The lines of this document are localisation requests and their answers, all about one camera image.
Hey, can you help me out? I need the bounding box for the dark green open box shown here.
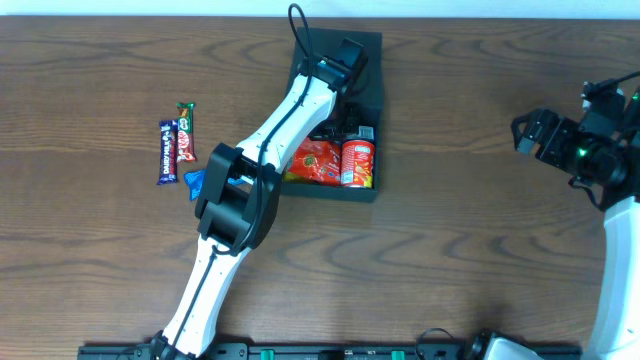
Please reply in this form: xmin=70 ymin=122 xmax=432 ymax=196
xmin=281 ymin=28 xmax=384 ymax=202

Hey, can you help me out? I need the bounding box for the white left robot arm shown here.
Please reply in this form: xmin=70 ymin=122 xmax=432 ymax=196
xmin=150 ymin=57 xmax=366 ymax=359

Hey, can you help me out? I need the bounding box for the red chips can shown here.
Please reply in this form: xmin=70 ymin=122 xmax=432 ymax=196
xmin=341 ymin=140 xmax=375 ymax=189

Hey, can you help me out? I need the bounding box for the red wafer bar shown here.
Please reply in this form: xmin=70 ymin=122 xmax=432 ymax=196
xmin=176 ymin=102 xmax=197 ymax=163

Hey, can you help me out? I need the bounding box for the purple chocolate bar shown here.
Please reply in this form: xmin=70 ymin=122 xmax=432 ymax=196
xmin=157 ymin=120 xmax=178 ymax=185

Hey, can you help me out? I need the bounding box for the black mounting rail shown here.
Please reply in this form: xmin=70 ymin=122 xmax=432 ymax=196
xmin=77 ymin=341 xmax=581 ymax=360

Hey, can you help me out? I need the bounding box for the small blue grey box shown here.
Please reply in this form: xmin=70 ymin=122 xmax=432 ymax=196
xmin=357 ymin=125 xmax=375 ymax=142

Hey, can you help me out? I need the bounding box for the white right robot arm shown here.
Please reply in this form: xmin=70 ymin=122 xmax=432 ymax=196
xmin=511 ymin=79 xmax=639 ymax=359

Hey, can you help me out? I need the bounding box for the red snack bag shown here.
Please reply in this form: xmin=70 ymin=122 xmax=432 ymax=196
xmin=284 ymin=138 xmax=341 ymax=186

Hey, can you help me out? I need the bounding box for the blue cookie pack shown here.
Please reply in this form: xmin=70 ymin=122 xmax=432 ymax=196
xmin=184 ymin=169 xmax=252 ymax=201

